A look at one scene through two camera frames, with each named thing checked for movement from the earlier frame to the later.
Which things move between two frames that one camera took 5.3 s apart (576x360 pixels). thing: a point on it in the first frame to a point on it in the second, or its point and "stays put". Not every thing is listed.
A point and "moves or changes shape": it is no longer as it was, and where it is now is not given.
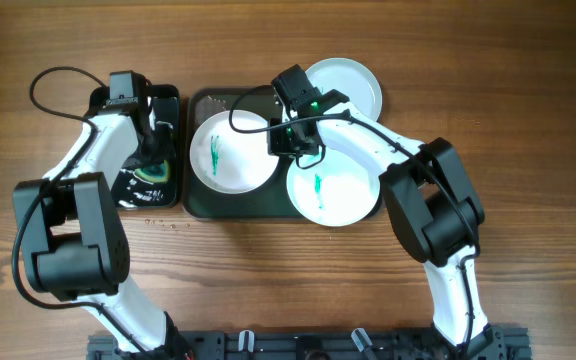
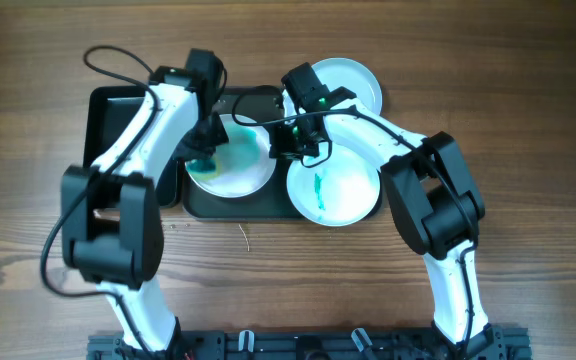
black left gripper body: [153, 148] to [200, 138]
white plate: [350, 78] stays put
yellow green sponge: [153, 174] moves or changes shape
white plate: [341, 191] stays put
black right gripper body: [286, 140] stays put
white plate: [230, 161] stays put
